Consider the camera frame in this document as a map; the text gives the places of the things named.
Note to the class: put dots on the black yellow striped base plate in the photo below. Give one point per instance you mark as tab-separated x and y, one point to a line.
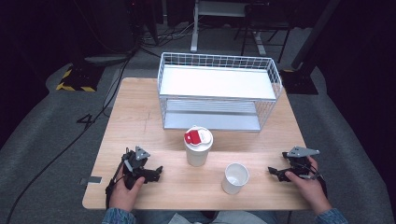
79	78

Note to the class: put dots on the person's right hand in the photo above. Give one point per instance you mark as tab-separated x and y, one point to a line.
309	189

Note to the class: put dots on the black metal chair frame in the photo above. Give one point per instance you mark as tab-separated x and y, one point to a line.
264	21

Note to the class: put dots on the white desk stand leg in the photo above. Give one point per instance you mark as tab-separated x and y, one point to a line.
199	18

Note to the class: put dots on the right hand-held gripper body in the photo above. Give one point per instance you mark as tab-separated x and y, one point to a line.
299	165

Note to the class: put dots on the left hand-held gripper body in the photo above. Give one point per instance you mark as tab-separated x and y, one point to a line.
130	166

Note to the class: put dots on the grey table edge bracket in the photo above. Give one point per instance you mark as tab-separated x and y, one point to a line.
91	180

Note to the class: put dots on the white cup with red lid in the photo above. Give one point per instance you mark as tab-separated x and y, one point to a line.
198	146

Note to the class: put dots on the grey flat stand base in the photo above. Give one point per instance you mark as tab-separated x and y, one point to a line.
106	59

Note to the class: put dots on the black pole with base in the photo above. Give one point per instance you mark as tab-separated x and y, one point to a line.
303	53

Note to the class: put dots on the person's left hand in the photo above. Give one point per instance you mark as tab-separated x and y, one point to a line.
123	196

